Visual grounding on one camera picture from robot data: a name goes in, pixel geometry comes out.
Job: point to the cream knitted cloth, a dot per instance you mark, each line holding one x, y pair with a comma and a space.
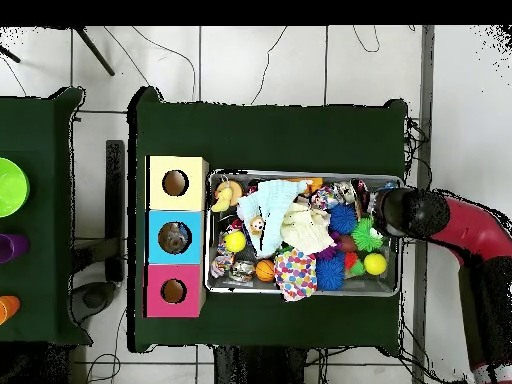
306, 232

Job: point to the purple cup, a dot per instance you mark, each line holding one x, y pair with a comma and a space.
14, 248

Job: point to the orange cup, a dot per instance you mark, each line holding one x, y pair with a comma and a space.
8, 308

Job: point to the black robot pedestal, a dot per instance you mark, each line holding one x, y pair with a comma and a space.
256, 368

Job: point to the silver mesh bin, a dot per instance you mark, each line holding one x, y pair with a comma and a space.
360, 286

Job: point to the green spiky monster toy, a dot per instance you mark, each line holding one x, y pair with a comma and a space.
366, 236

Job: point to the wooden three-hole box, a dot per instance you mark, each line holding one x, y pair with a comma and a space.
156, 200

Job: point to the yellow plush duck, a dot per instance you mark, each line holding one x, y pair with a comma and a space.
224, 198

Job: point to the blue spiky ball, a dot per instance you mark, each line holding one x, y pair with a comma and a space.
330, 274

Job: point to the dark green tablecloth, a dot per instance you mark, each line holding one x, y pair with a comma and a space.
260, 136
40, 120

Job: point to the yellow tennis ball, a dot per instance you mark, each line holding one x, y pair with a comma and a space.
235, 242

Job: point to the plain yellow ball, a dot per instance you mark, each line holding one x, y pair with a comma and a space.
375, 264

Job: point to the mint green cloth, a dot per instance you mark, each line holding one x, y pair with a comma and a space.
272, 200

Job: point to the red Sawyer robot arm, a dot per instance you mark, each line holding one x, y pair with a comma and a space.
472, 228

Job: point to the brown plush toy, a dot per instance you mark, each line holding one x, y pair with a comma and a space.
256, 224

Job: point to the polka dot cloth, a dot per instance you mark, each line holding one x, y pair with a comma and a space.
296, 276

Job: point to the lime green bowl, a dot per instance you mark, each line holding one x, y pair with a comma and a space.
12, 188

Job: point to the black panel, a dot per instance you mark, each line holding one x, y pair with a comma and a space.
115, 180

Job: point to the black tripod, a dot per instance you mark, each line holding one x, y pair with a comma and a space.
96, 52

